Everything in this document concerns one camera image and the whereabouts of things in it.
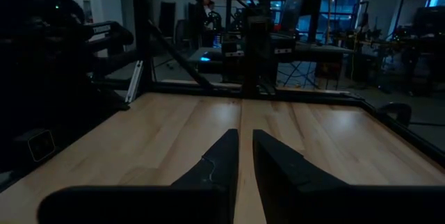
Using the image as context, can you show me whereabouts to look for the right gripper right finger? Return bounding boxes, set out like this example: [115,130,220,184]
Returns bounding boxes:
[252,129,445,224]

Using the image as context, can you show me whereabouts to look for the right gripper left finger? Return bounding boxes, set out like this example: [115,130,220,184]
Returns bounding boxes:
[36,129,240,224]

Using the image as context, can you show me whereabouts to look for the black clamp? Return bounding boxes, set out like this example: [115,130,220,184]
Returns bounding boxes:
[377,102,413,127]

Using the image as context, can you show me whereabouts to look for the black desk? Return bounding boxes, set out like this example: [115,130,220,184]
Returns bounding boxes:
[189,41,352,75]

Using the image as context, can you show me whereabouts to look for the person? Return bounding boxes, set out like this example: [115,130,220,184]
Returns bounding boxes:
[207,0,223,33]
[193,0,213,49]

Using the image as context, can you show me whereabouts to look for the dark monitor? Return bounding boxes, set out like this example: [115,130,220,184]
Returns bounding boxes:
[280,0,309,33]

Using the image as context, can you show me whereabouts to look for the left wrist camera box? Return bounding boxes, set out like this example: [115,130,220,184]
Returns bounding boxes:
[13,128,57,165]

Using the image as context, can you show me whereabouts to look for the white metal bracket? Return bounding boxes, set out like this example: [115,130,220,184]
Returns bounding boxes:
[124,60,144,104]

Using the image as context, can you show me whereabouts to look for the black aluminium table frame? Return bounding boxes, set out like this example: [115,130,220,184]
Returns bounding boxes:
[93,0,445,169]

